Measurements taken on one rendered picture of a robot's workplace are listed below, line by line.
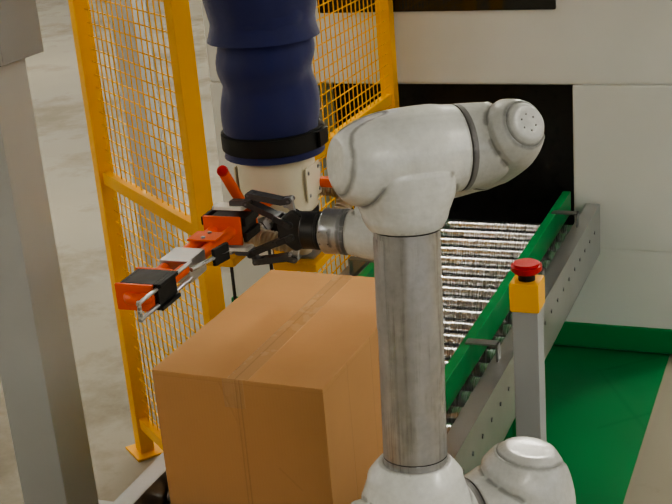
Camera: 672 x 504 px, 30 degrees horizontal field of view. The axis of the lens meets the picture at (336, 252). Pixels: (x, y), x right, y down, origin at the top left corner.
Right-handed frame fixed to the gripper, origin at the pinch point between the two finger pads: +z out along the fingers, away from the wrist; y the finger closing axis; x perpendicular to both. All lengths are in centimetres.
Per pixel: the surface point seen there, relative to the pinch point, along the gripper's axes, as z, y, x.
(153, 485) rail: 31, 68, 7
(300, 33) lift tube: -10.5, -34.8, 21.2
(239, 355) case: 4.3, 31.7, 6.1
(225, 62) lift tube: 5.2, -29.8, 17.3
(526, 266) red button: -50, 23, 44
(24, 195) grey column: 94, 16, 63
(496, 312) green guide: -25, 65, 113
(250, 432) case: -1.8, 43.9, -4.9
